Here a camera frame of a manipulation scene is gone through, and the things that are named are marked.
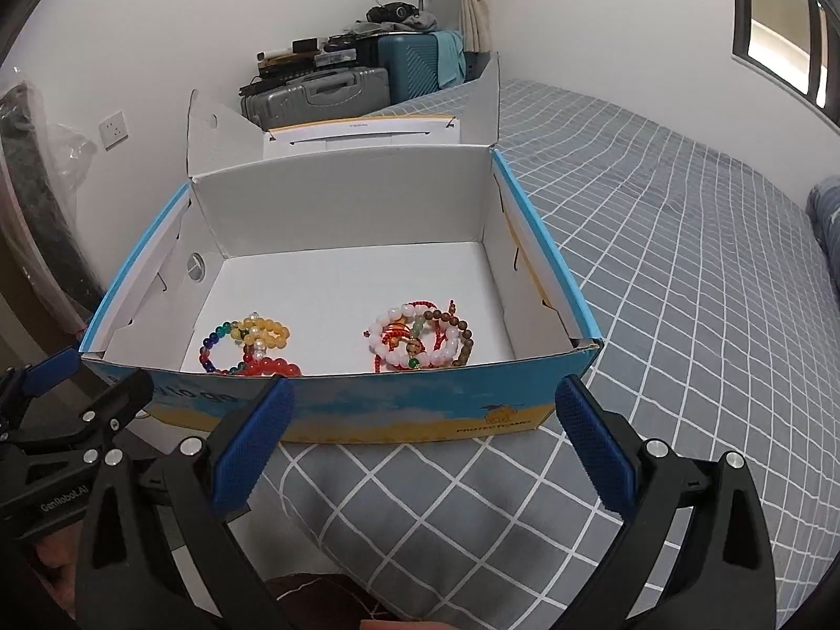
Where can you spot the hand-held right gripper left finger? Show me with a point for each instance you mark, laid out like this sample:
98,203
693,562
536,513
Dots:
252,453

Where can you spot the grey hard-shell suitcase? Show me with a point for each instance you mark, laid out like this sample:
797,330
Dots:
321,97

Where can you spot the white wall socket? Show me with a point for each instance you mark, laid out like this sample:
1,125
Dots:
115,129

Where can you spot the teal towel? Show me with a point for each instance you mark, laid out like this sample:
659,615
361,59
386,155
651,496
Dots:
451,56

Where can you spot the dark object in clear plastic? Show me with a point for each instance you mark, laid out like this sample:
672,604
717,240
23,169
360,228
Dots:
36,177

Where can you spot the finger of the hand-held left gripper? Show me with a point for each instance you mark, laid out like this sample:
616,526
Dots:
98,417
52,367

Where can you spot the blue and white cardboard box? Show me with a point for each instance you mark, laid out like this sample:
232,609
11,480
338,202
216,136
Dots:
341,210

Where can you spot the black devices on suitcase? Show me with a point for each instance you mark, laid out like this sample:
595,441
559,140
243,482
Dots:
295,59

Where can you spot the grey checked bed sheet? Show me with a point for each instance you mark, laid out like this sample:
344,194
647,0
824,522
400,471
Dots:
656,243

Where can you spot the dark framed window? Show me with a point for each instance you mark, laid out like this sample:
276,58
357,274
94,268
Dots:
787,20

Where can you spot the blue-grey printed folded quilt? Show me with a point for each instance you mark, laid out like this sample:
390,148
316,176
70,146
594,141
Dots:
825,216

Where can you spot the person's left hand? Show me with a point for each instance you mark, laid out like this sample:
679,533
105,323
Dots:
56,551

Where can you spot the beige curtain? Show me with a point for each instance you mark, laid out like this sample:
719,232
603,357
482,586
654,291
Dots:
476,0

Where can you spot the teal hard-shell suitcase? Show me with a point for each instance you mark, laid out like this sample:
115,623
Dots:
413,69

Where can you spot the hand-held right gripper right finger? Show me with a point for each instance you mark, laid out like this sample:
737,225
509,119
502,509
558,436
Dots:
597,446

